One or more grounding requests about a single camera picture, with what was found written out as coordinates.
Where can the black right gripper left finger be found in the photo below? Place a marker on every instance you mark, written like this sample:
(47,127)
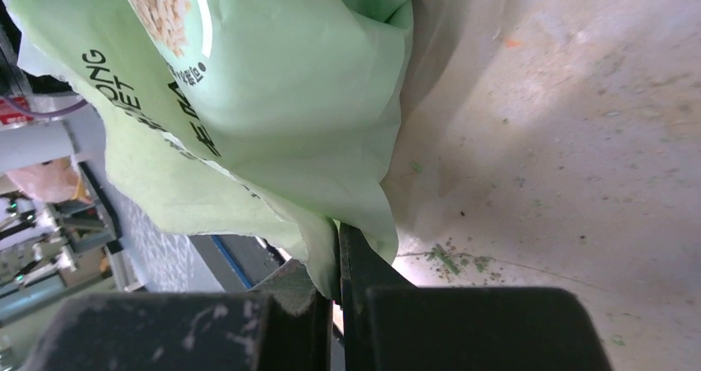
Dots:
(282,323)

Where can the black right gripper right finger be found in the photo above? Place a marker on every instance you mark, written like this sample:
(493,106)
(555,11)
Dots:
(391,324)

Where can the green cat litter bag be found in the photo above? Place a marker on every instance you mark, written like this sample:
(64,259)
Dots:
(270,118)

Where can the spilled green litter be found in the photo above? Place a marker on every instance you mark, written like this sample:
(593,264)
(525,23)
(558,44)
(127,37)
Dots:
(450,265)

